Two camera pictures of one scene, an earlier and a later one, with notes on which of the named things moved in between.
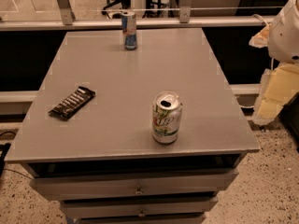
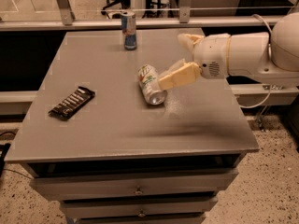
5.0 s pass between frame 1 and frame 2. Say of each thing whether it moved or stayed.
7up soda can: moved
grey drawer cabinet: stayed
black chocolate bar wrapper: stayed
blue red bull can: stayed
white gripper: moved
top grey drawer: stayed
